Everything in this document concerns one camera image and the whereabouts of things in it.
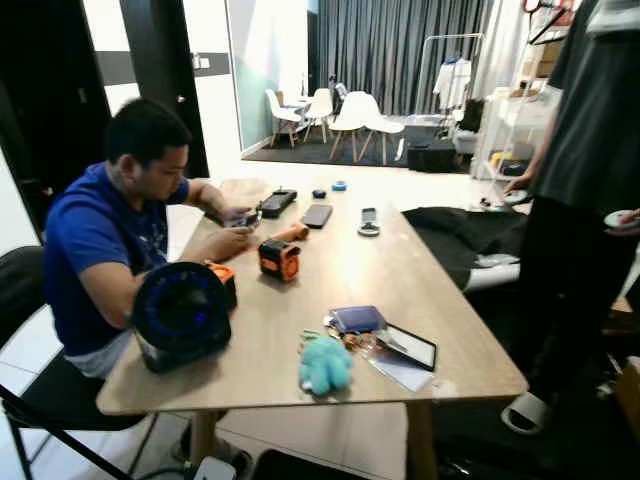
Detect light wooden table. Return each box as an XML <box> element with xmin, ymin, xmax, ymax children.
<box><xmin>97</xmin><ymin>178</ymin><xmax>529</xmax><ymax>480</ymax></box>

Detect black cloth over seat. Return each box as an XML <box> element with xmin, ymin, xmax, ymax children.
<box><xmin>402</xmin><ymin>206</ymin><xmax>529</xmax><ymax>291</ymax></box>

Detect metal clothes rack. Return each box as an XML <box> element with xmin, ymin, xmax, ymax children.
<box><xmin>415</xmin><ymin>33</ymin><xmax>484</xmax><ymax>131</ymax></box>

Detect dark grey rug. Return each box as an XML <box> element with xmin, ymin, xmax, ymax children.
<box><xmin>242</xmin><ymin>130</ymin><xmax>476</xmax><ymax>171</ymax></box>

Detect bunch of metal keys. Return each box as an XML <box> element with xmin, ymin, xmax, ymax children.
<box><xmin>322</xmin><ymin>315</ymin><xmax>386</xmax><ymax>356</ymax></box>

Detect narrow black door panel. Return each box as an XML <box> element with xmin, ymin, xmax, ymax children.
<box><xmin>120</xmin><ymin>0</ymin><xmax>210</xmax><ymax>179</ymax></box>

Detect white hanging shirt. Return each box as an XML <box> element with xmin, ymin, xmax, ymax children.
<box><xmin>433</xmin><ymin>58</ymin><xmax>473</xmax><ymax>113</ymax></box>

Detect black box on floor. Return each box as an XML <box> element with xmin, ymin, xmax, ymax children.
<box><xmin>406</xmin><ymin>140</ymin><xmax>459</xmax><ymax>174</ymax></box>

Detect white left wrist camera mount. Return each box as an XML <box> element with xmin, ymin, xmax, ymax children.
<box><xmin>193</xmin><ymin>456</ymin><xmax>238</xmax><ymax>480</ymax></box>

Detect orange black device with strap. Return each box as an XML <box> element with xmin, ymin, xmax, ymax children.
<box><xmin>205</xmin><ymin>261</ymin><xmax>239</xmax><ymax>309</ymax></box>

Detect white shelf unit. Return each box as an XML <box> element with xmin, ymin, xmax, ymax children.
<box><xmin>470</xmin><ymin>85</ymin><xmax>561</xmax><ymax>181</ymax></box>

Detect orange black boxy tool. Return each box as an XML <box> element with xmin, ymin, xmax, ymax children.
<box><xmin>258</xmin><ymin>238</ymin><xmax>302</xmax><ymax>283</ymax></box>

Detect red black hanger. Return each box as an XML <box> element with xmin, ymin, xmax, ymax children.
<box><xmin>522</xmin><ymin>0</ymin><xmax>579</xmax><ymax>46</ymax></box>

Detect black smartphone lying flat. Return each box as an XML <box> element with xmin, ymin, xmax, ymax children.
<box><xmin>301</xmin><ymin>204</ymin><xmax>334</xmax><ymax>230</ymax></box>

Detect white paper sheet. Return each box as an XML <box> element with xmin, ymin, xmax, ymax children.
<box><xmin>365</xmin><ymin>345</ymin><xmax>431</xmax><ymax>393</ymax></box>

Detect white shell chair wooden legs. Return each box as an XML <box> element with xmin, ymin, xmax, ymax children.
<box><xmin>300</xmin><ymin>88</ymin><xmax>334</xmax><ymax>144</ymax></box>
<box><xmin>266</xmin><ymin>89</ymin><xmax>303</xmax><ymax>149</ymax></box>
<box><xmin>328</xmin><ymin>92</ymin><xmax>369</xmax><ymax>163</ymax></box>
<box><xmin>360</xmin><ymin>95</ymin><xmax>406</xmax><ymax>164</ymax></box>

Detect dark grey curtain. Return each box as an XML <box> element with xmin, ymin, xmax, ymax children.
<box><xmin>318</xmin><ymin>0</ymin><xmax>496</xmax><ymax>116</ymax></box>

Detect long black case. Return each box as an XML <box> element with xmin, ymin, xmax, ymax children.
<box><xmin>258</xmin><ymin>188</ymin><xmax>299</xmax><ymax>219</ymax></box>

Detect phone in man's hands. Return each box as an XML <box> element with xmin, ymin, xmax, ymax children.
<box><xmin>225</xmin><ymin>208</ymin><xmax>263</xmax><ymax>229</ymax></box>

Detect black remote with ring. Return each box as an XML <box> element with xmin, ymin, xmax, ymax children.
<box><xmin>358</xmin><ymin>207</ymin><xmax>381</xmax><ymax>237</ymax></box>

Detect orange tool handle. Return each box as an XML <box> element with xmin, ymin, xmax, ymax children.
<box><xmin>276</xmin><ymin>224</ymin><xmax>310</xmax><ymax>244</ymax></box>

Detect seated man in blue shirt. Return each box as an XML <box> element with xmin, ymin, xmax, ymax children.
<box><xmin>42</xmin><ymin>98</ymin><xmax>263</xmax><ymax>471</ymax></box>

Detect black folding chair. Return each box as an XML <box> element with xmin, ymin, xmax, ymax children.
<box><xmin>0</xmin><ymin>245</ymin><xmax>151</xmax><ymax>480</ymax></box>

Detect black framed tablet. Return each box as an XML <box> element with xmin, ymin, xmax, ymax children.
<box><xmin>372</xmin><ymin>323</ymin><xmax>438</xmax><ymax>373</ymax></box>

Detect wide black door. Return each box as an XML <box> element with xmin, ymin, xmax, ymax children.
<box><xmin>0</xmin><ymin>0</ymin><xmax>111</xmax><ymax>236</ymax></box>

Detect standing person in black clothes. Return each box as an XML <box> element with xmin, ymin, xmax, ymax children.
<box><xmin>500</xmin><ymin>0</ymin><xmax>640</xmax><ymax>436</ymax></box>

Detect teal plush keychain toy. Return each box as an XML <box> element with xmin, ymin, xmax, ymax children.
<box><xmin>298</xmin><ymin>332</ymin><xmax>354</xmax><ymax>395</ymax></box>

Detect black floor mat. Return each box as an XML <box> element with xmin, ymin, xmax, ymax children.
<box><xmin>245</xmin><ymin>448</ymin><xmax>411</xmax><ymax>480</ymax></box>

